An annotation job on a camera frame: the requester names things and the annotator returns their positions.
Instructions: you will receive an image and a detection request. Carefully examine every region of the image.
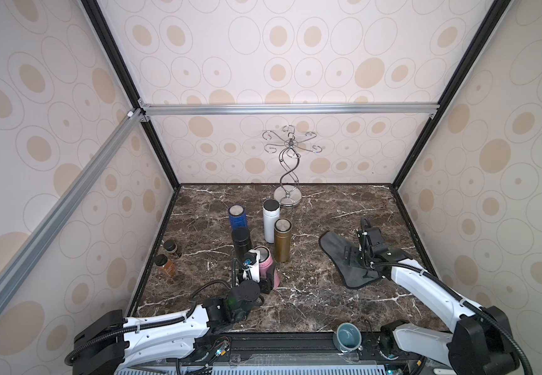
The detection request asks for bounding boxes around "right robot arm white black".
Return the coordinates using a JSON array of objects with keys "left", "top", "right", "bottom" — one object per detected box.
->
[{"left": 319, "top": 218, "right": 533, "bottom": 374}]

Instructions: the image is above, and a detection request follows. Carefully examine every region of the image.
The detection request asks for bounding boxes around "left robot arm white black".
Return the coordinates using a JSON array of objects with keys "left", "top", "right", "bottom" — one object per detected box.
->
[{"left": 64, "top": 277, "right": 275, "bottom": 374}]

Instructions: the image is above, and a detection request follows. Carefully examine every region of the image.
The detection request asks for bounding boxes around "pink thermos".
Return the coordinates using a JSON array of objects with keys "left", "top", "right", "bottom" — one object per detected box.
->
[{"left": 254, "top": 246, "right": 280, "bottom": 290}]

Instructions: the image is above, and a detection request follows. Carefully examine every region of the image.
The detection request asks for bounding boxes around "orange spice jar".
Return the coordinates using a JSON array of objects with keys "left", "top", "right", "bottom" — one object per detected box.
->
[{"left": 153, "top": 254, "right": 176, "bottom": 278}]

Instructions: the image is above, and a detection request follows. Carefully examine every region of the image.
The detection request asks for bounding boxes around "left aluminium frame bar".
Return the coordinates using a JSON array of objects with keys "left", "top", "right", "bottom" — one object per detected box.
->
[{"left": 0, "top": 108, "right": 145, "bottom": 314}]

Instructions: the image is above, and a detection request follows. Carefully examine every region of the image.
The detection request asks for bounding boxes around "black thermos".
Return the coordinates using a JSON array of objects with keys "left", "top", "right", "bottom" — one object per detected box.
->
[{"left": 231, "top": 227, "right": 254, "bottom": 263}]

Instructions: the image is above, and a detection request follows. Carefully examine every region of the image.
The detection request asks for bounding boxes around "gold thermos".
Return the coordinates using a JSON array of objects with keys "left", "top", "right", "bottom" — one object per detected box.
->
[{"left": 274, "top": 218, "right": 293, "bottom": 263}]

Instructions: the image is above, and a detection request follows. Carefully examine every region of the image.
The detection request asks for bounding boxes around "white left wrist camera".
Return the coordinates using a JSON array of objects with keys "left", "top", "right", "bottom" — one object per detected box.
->
[{"left": 242, "top": 249, "right": 261, "bottom": 283}]

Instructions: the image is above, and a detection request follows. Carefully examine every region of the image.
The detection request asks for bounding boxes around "dark lid spice jar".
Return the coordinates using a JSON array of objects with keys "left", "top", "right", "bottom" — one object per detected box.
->
[{"left": 162, "top": 239, "right": 183, "bottom": 259}]

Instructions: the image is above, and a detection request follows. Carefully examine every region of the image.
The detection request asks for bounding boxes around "grey yellow cleaning cloth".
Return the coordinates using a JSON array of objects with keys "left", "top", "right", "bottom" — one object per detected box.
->
[{"left": 319, "top": 231, "right": 381, "bottom": 290}]

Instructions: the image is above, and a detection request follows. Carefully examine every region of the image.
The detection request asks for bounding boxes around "white thermos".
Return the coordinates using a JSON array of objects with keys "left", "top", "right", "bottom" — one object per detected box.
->
[{"left": 262, "top": 199, "right": 280, "bottom": 244}]

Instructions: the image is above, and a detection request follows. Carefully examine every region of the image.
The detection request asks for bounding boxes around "blue thermos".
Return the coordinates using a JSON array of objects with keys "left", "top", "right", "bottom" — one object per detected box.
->
[{"left": 228, "top": 205, "right": 248, "bottom": 231}]

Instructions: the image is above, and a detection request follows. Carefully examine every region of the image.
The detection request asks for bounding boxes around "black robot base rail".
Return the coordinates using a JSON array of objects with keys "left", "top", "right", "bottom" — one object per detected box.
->
[{"left": 110, "top": 330, "right": 441, "bottom": 375}]

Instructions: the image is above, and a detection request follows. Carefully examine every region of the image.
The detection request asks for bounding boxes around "teal ceramic mug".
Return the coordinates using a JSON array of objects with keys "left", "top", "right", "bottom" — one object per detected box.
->
[{"left": 332, "top": 323, "right": 362, "bottom": 353}]

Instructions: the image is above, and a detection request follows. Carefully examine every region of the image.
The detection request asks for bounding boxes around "horizontal aluminium frame bar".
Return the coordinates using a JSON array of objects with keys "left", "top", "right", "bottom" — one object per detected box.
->
[{"left": 143, "top": 102, "right": 440, "bottom": 117}]

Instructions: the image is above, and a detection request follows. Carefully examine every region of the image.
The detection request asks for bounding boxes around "silver metal cup stand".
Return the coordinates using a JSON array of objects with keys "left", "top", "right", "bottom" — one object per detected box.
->
[{"left": 262, "top": 125, "right": 323, "bottom": 209}]

